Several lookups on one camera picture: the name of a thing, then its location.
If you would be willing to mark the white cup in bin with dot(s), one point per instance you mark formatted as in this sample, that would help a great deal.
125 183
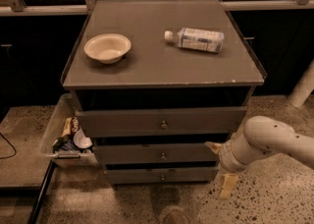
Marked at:
81 141

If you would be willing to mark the snack bag in bin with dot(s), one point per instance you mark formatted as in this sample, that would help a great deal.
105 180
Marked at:
71 126

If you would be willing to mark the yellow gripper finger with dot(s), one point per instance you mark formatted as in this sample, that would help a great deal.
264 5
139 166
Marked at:
214 146
228 183

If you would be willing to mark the white post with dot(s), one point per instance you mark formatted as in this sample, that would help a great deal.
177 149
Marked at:
303 89

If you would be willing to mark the clear plastic water bottle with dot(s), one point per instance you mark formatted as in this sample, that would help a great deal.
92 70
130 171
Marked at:
196 39

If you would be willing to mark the grey drawer cabinet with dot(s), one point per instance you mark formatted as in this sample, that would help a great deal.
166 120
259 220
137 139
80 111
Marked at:
157 74

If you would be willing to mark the black floor bar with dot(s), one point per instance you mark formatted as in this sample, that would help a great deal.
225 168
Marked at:
42 193

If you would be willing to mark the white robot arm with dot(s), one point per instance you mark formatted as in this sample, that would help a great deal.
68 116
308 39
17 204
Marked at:
261 138

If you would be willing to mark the clear plastic storage bin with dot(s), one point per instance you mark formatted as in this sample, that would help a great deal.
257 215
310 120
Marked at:
65 158

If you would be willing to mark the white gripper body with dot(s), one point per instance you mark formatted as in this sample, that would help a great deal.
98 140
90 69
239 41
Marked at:
226 157

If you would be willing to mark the grey top drawer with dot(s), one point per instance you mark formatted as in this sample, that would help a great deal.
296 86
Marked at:
160 122

